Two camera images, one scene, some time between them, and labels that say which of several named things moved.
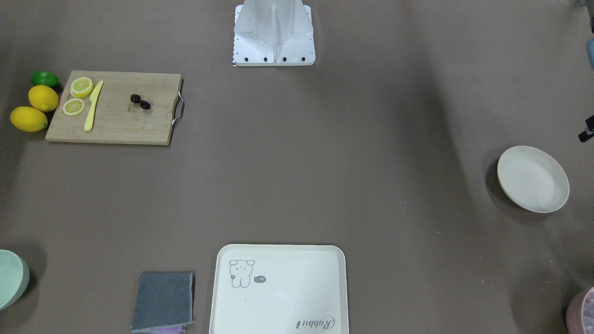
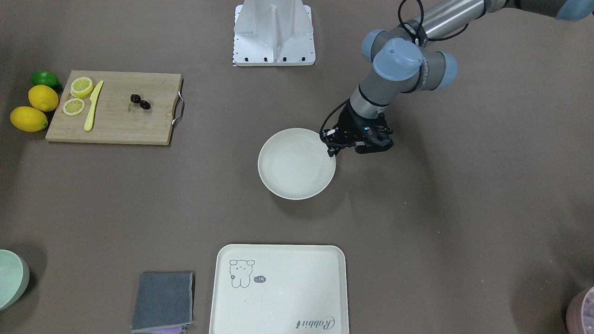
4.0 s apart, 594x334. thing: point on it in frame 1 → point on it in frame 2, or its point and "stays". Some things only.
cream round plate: [533, 179] → [294, 164]
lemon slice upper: [81, 87] stays
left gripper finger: [587, 135] → [332, 150]
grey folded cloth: [164, 303] stays
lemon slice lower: [74, 106] stays
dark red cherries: [136, 98] stays
